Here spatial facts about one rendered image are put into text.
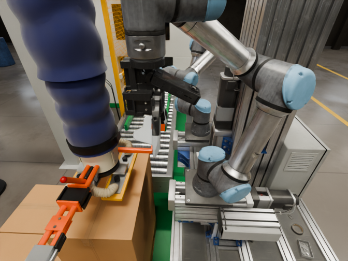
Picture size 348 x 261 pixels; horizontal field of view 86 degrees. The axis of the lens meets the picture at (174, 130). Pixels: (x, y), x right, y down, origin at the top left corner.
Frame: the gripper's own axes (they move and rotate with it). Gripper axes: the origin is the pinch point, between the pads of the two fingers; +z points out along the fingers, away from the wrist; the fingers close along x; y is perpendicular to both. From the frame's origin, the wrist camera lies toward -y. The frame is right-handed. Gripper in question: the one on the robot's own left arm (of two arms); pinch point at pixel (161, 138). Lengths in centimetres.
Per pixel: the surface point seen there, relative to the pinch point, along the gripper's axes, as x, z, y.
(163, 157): -99, 98, 12
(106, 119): -26.9, 11.2, 26.0
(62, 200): -1.3, 30.9, 37.6
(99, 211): -14, 58, 35
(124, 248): -1, 66, 20
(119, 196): -14, 45, 23
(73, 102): -19.9, 0.3, 33.5
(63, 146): -135, 118, 140
